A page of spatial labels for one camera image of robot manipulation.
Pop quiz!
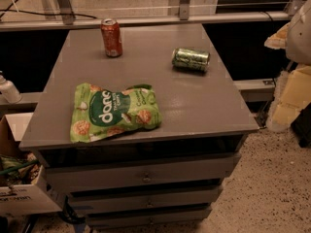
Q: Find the green soda can lying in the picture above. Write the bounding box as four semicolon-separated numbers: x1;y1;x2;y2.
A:
172;48;210;73

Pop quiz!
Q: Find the orange coke can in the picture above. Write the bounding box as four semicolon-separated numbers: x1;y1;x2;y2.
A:
100;18;122;57

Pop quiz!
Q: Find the middle grey drawer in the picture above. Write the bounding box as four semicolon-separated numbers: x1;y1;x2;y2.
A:
69;185;223;215

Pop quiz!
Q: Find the grey metal rail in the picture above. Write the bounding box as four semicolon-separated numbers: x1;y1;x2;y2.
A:
0;11;291;32

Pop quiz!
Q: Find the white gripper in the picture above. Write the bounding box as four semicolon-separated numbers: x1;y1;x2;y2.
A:
264;0;311;132

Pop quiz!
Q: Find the top grey drawer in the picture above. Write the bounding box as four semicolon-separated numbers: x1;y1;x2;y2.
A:
47;153;241;193

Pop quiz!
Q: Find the white cardboard box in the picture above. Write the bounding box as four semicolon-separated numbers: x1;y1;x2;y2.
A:
0;113;64;216

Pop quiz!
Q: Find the black cable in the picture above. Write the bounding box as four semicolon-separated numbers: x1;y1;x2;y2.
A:
0;8;99;20

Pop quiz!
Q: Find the white plastic bottle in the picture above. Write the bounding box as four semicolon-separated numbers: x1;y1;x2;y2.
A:
0;72;22;104

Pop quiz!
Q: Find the bottom grey drawer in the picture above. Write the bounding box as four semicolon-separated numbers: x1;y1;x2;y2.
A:
86;204;211;229

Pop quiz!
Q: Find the grey drawer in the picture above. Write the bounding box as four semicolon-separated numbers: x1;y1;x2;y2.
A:
47;153;241;193
69;185;223;215
86;204;211;229

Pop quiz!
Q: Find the grey drawer cabinet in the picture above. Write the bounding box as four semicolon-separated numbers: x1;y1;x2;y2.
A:
20;24;258;229

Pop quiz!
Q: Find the green rice chip bag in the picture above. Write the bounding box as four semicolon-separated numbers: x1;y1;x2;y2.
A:
70;83;162;143

